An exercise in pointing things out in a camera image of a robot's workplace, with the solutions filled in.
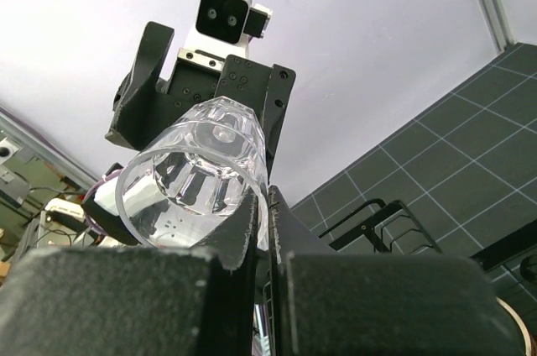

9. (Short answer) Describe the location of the black red skull mug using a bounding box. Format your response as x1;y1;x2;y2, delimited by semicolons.
496;297;534;356

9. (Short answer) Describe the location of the clear cup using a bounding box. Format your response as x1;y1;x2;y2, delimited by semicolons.
115;97;269;249

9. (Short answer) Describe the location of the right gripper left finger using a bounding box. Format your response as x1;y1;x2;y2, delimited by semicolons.
1;193;258;355

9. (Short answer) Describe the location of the black wire dish rack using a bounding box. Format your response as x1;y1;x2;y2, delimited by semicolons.
251;198;537;356

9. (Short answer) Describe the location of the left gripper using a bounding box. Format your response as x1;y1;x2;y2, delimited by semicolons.
105;21;296;175

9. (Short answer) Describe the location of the black grid mat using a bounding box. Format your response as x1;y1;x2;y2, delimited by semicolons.
289;41;537;302

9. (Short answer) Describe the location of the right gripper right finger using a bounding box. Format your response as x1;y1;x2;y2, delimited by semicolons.
268;186;528;356

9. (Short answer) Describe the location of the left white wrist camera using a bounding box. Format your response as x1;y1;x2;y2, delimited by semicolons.
184;0;273;59

